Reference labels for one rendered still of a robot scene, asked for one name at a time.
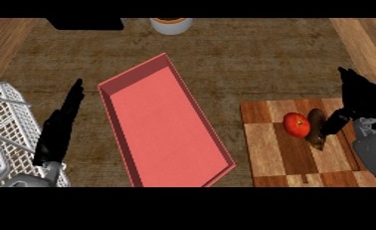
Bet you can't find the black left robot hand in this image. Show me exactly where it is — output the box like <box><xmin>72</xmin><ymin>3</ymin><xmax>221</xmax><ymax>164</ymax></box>
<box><xmin>32</xmin><ymin>78</ymin><xmax>87</xmax><ymax>167</ymax></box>

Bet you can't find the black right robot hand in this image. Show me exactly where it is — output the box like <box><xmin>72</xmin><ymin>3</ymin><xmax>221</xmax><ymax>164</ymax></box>
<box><xmin>318</xmin><ymin>67</ymin><xmax>376</xmax><ymax>136</ymax></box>

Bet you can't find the brown sweet potato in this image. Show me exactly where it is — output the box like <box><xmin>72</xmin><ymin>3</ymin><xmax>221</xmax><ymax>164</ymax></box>
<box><xmin>303</xmin><ymin>108</ymin><xmax>327</xmax><ymax>151</ymax></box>

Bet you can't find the checkered wooden cutting board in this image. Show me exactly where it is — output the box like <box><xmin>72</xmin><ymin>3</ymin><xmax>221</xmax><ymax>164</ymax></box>
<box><xmin>239</xmin><ymin>97</ymin><xmax>376</xmax><ymax>188</ymax></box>

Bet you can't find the red cardboard box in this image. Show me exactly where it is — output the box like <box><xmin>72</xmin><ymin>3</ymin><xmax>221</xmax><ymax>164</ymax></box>
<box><xmin>97</xmin><ymin>52</ymin><xmax>237</xmax><ymax>188</ymax></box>

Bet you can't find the red tomato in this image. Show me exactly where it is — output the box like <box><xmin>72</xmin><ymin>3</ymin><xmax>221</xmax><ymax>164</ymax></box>
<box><xmin>281</xmin><ymin>112</ymin><xmax>312</xmax><ymax>138</ymax></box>

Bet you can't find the black appliance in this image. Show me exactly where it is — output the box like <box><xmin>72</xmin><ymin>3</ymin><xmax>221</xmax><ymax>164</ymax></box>
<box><xmin>45</xmin><ymin>17</ymin><xmax>125</xmax><ymax>32</ymax></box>

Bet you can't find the white cup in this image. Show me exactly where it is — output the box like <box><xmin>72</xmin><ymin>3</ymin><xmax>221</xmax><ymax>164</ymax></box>
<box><xmin>149</xmin><ymin>17</ymin><xmax>193</xmax><ymax>36</ymax></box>

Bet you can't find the white wire basket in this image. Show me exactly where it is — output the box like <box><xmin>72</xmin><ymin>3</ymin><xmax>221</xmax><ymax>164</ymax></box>
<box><xmin>0</xmin><ymin>81</ymin><xmax>72</xmax><ymax>188</ymax></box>

